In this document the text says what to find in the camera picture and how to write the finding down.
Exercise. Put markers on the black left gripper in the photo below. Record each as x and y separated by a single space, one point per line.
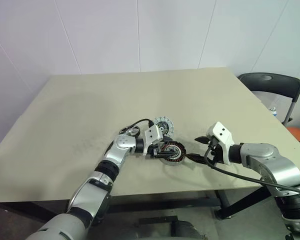
153 151

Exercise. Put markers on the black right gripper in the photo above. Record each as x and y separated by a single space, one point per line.
216 153

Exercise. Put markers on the copper wound spoked rotor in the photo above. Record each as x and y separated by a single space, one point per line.
180 148

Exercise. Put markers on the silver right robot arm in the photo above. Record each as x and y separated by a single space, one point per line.
277 162

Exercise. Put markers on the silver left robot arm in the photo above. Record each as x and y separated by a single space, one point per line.
90 195

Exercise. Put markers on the black flat bar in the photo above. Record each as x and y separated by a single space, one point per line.
157 220

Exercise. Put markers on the clear plastic bottle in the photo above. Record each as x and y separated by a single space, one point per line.
273 112

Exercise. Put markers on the black folding chair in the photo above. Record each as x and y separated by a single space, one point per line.
272 85

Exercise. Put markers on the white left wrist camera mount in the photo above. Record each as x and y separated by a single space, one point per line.
153 133

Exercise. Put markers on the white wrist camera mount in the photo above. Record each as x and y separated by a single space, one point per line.
153 133
221 133

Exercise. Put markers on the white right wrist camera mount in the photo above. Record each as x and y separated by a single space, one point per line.
221 133

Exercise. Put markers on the black table frame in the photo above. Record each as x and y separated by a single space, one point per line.
165 202

